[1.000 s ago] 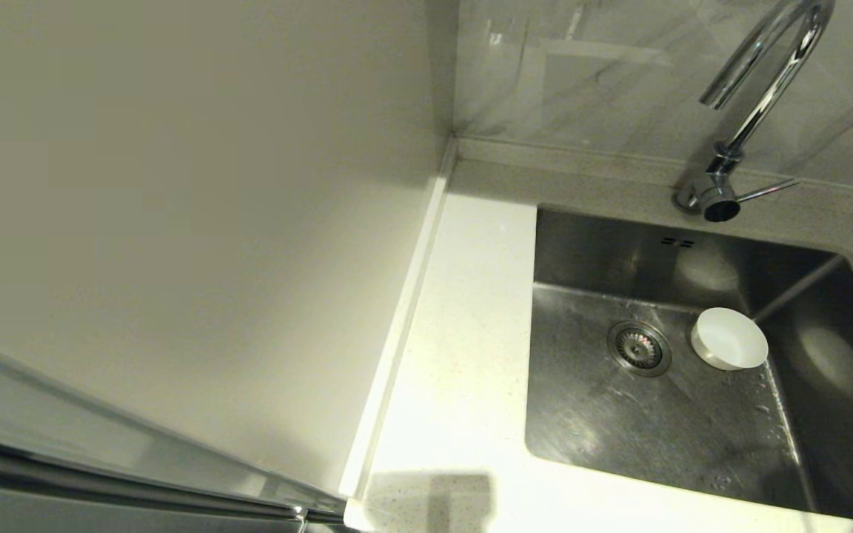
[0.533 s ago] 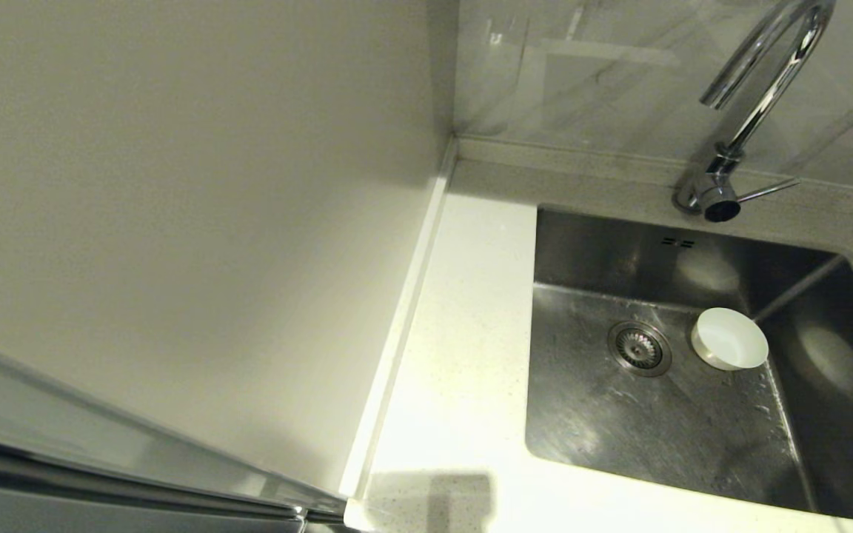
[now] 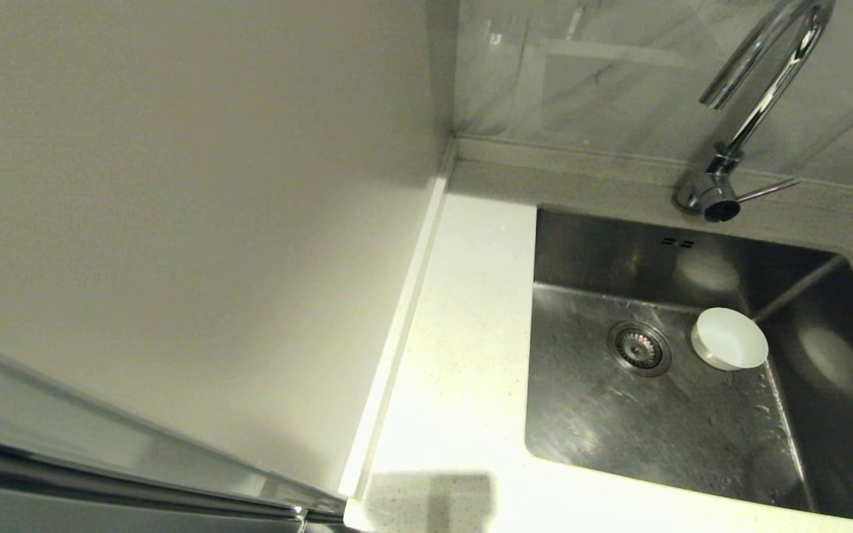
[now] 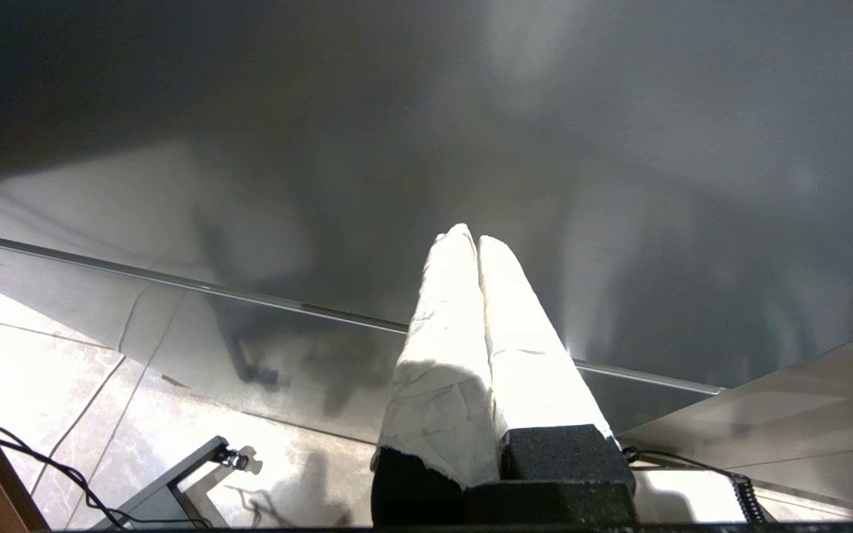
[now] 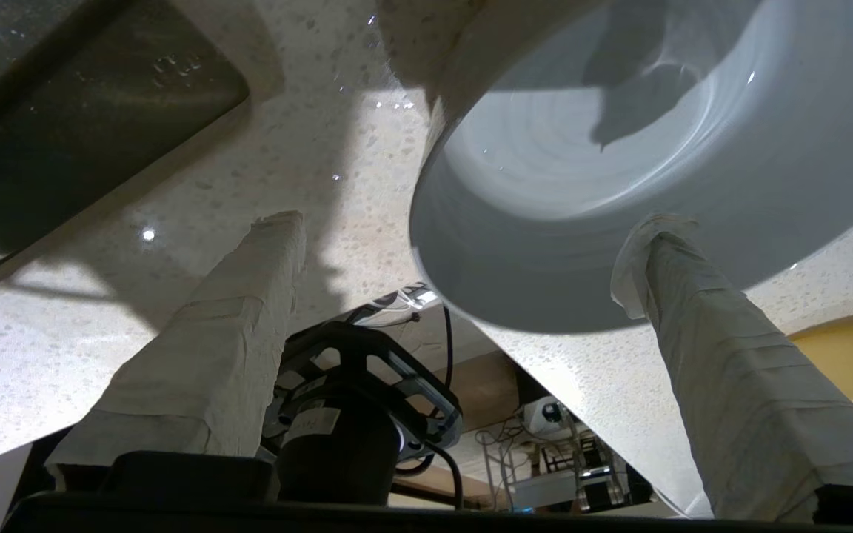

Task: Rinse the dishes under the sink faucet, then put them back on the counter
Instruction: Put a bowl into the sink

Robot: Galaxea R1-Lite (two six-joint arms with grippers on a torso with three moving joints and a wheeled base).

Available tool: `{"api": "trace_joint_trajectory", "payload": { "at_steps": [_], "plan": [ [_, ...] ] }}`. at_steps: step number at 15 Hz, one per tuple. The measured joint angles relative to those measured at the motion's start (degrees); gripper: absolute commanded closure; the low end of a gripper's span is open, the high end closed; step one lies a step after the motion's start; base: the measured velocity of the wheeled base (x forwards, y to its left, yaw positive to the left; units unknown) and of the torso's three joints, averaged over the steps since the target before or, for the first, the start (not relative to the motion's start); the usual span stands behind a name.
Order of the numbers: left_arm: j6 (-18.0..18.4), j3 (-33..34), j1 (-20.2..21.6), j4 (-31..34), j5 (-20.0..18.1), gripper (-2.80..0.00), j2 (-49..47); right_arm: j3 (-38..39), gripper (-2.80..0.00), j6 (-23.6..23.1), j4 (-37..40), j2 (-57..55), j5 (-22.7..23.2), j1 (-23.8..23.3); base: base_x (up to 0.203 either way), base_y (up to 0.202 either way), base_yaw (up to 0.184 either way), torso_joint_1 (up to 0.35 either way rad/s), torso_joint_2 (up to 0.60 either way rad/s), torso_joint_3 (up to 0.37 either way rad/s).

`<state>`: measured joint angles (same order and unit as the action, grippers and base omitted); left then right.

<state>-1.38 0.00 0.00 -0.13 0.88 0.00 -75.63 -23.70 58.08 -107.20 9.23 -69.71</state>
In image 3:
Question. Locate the white bowl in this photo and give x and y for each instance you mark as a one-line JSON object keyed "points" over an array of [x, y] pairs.
{"points": [[730, 339]]}

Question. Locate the stainless steel sink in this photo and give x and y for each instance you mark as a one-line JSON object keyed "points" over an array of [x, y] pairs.
{"points": [[589, 414]]}

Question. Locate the round metal drain strainer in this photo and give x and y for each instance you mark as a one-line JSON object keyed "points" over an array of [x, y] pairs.
{"points": [[640, 348]]}

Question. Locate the white cabinet side panel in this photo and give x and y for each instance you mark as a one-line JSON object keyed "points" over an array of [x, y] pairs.
{"points": [[175, 185]]}

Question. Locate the chrome gooseneck faucet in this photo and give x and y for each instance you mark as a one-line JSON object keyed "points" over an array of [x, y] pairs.
{"points": [[715, 189]]}

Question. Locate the glossy grey appliance door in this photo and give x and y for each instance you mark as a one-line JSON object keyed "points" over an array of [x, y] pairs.
{"points": [[27, 414]]}

